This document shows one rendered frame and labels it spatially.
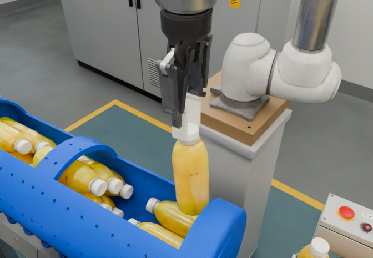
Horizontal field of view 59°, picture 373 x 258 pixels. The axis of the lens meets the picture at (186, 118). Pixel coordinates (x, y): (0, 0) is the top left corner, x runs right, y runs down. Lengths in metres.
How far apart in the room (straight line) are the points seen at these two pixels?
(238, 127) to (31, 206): 0.70
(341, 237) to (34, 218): 0.73
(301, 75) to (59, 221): 0.80
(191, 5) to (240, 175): 0.94
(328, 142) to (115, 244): 2.41
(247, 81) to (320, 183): 1.54
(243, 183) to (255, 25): 1.18
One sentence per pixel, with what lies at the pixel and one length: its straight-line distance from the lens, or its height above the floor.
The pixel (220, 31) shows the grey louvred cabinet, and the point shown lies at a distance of 2.35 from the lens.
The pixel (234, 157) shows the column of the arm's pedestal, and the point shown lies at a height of 0.92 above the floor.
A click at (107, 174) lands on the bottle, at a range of 0.91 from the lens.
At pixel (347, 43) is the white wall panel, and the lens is 3.41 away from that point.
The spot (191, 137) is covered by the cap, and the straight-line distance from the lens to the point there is 0.59.
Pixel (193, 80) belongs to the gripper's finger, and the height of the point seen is 1.50.
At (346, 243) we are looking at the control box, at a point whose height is 1.06.
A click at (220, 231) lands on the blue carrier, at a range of 0.67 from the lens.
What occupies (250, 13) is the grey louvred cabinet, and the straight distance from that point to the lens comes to 2.19.
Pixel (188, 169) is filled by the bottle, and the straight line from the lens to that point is 0.62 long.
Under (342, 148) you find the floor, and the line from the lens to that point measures 2.92.
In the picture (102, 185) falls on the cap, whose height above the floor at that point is 1.17.
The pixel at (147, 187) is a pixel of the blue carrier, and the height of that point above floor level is 1.06.
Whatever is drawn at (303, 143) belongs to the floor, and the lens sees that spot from 2.85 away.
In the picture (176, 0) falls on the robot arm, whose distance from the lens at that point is 0.45.
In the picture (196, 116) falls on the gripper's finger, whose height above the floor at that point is 1.42.
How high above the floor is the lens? 1.79
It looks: 37 degrees down
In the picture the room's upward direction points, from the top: straight up
